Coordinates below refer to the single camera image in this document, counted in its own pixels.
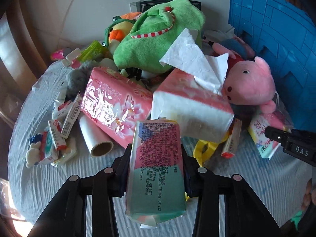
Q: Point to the teal and pink tissue pack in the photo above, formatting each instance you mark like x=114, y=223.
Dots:
x=155, y=167

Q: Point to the blue plastic crate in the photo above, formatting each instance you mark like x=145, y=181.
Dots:
x=279, y=42

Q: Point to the white crinkled packet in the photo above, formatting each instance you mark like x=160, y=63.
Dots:
x=66, y=154

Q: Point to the green plush toy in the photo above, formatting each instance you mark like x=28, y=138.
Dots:
x=153, y=34

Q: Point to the pink floral tissue pack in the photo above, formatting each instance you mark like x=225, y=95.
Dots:
x=111, y=103

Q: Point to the white padded headboard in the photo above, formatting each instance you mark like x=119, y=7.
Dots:
x=86, y=12

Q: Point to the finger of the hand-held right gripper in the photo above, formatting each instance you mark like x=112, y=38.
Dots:
x=277, y=134

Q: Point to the pink pig plush teal dress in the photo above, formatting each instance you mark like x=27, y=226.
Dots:
x=238, y=45

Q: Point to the yellow duck plush frog hat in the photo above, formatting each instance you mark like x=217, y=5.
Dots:
x=114, y=35

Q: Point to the pink bottle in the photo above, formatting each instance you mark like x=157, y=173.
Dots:
x=57, y=54

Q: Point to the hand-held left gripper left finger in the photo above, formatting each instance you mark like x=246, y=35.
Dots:
x=120, y=169

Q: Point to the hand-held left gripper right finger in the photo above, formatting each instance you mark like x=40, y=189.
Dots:
x=191, y=171

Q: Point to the yellow-green packet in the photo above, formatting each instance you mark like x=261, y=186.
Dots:
x=92, y=51

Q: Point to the small white blue plush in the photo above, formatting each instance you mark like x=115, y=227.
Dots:
x=32, y=154

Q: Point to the wooden bed frame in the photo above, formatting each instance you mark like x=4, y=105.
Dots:
x=17, y=49

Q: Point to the white red medicine box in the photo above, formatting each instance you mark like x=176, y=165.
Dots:
x=48, y=150
x=71, y=114
x=56, y=134
x=61, y=108

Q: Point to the long red white box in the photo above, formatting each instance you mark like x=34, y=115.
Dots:
x=232, y=138

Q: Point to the printed cloth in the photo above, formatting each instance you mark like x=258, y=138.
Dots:
x=306, y=200

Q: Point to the yellow plastic bag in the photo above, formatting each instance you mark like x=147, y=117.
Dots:
x=206, y=150

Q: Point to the pink green tissue pack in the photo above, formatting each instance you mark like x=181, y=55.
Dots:
x=263, y=134

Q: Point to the grey plush toy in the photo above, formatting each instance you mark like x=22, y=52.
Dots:
x=75, y=79

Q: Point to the pink pig plush red dress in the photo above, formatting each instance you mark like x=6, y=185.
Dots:
x=249, y=81

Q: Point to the grey striped bed sheet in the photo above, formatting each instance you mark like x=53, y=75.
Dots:
x=246, y=182

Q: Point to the black gift box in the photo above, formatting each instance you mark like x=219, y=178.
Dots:
x=148, y=4

